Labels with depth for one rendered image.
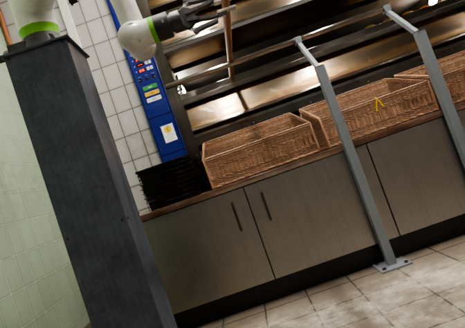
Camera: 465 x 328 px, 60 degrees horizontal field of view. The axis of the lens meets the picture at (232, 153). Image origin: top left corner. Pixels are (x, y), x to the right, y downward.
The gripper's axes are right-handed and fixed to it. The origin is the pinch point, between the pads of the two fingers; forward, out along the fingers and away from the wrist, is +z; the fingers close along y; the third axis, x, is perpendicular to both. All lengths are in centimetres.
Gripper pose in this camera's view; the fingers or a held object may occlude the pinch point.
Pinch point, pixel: (225, 5)
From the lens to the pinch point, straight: 154.2
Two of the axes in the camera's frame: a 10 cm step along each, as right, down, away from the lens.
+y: 3.3, 9.4, -0.5
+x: -0.2, -0.4, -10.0
